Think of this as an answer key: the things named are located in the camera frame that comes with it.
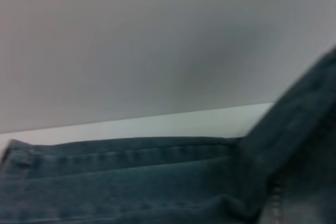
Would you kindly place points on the blue washed denim shorts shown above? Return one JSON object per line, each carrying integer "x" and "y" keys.
{"x": 157, "y": 187}

